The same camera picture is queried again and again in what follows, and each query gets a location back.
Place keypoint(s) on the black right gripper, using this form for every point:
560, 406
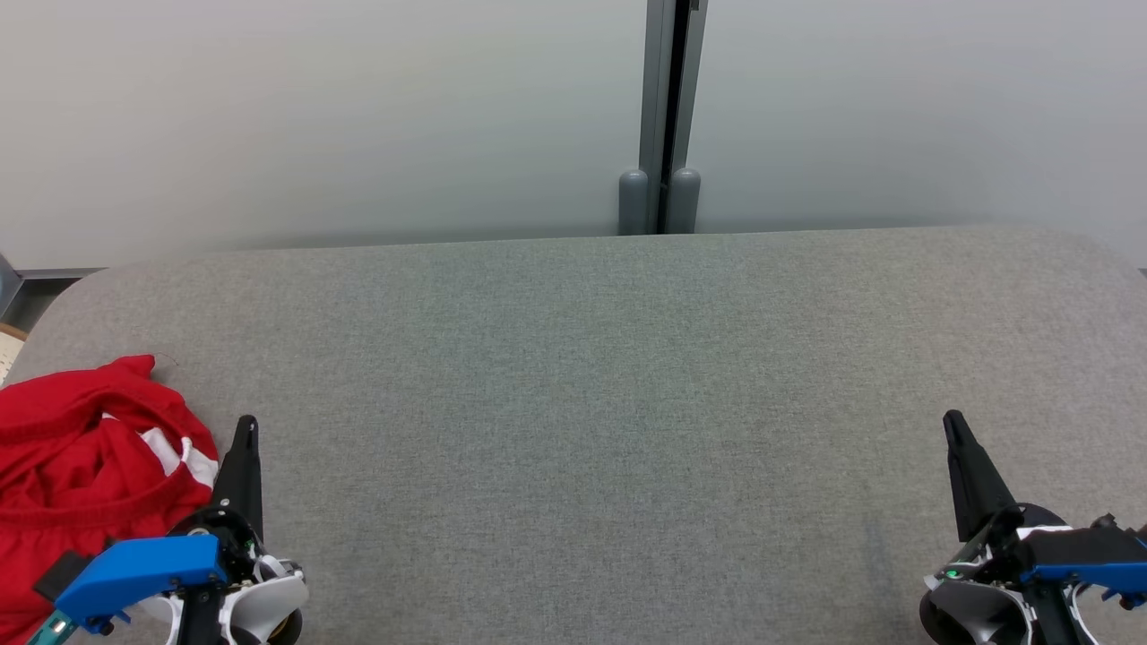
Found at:
999, 551

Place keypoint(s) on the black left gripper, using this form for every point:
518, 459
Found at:
237, 546

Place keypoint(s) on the red clothes pile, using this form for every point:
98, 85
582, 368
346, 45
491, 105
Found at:
90, 560

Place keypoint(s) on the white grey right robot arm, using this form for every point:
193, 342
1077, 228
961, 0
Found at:
972, 614

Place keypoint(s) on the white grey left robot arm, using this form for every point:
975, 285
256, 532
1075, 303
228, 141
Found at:
269, 602

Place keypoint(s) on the beige wooden board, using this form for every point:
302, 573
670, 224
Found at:
11, 354

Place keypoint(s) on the grey angled panel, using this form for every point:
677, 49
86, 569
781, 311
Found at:
9, 282

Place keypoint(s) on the grey fabric upholstered surface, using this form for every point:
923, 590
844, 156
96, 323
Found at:
573, 358

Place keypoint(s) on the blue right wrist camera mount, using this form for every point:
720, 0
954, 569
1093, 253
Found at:
1089, 555

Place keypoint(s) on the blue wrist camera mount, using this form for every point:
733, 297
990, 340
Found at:
134, 569
1089, 555

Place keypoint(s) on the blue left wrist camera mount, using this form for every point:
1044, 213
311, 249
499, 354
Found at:
134, 569

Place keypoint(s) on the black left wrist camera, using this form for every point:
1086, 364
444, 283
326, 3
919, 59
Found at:
63, 573

